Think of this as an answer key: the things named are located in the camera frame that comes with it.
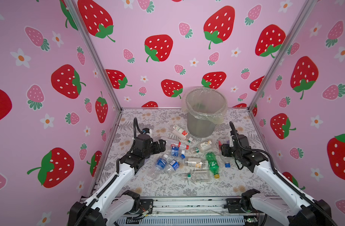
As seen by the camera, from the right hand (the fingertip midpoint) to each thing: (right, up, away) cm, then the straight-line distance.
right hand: (223, 146), depth 83 cm
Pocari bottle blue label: (-43, -16, +5) cm, 46 cm away
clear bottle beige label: (-16, -11, +2) cm, 19 cm away
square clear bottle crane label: (-9, -1, +9) cm, 13 cm away
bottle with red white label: (-26, +9, +16) cm, 32 cm away
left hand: (-38, +3, -2) cm, 38 cm away
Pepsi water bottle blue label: (-30, -12, +1) cm, 33 cm away
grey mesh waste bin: (-13, +11, +11) cm, 21 cm away
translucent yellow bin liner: (-5, +29, +19) cm, 35 cm away
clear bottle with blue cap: (+1, -10, -4) cm, 11 cm away
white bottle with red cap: (-27, -1, +12) cm, 29 cm away
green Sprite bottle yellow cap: (-6, -11, +1) cm, 13 cm away
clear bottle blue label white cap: (-30, -4, +6) cm, 31 cm away
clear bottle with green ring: (-16, -19, +2) cm, 24 cm away
